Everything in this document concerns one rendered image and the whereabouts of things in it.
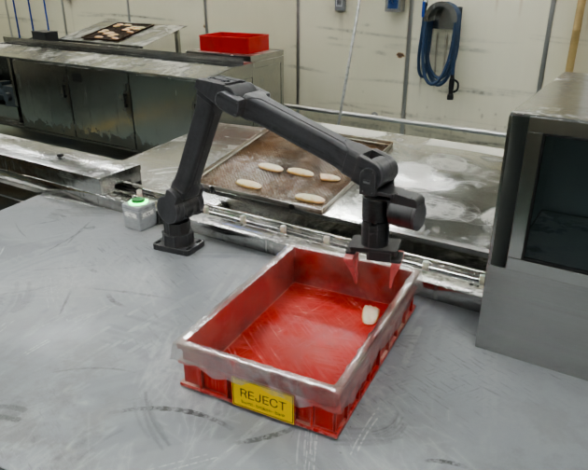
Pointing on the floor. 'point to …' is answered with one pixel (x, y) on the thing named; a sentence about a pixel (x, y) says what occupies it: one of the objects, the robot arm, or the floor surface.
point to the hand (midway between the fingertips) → (373, 281)
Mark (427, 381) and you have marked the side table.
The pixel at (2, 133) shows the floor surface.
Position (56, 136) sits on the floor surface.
